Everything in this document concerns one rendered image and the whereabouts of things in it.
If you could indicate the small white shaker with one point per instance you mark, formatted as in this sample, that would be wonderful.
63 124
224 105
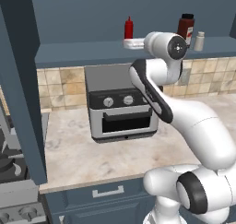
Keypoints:
199 42

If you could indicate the grey stove knob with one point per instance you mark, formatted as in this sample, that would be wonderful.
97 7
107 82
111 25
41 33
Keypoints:
27 213
3 218

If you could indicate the grey stove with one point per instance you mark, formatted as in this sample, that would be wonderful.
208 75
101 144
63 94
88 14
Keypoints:
14 187

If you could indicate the dark brown paprika jar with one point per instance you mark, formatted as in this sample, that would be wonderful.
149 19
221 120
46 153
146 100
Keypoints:
185 26

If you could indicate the silver toaster oven knob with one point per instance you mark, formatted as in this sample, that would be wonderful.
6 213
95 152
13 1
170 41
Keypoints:
128 100
108 102

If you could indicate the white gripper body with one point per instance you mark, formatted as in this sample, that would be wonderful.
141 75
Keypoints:
134 43

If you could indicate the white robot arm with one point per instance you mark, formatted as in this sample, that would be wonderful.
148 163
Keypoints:
202 132

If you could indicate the blue base cabinet door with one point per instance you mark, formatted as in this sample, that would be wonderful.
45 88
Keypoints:
104 217

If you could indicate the blue wall cabinet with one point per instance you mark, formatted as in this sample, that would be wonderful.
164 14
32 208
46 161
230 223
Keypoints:
92 51

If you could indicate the grey toaster oven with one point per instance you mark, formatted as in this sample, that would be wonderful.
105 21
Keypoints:
107 80

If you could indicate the red ketchup bottle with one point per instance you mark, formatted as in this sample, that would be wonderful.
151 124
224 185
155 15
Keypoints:
128 28

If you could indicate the blue drawer front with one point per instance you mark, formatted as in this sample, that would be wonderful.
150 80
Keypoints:
76 197

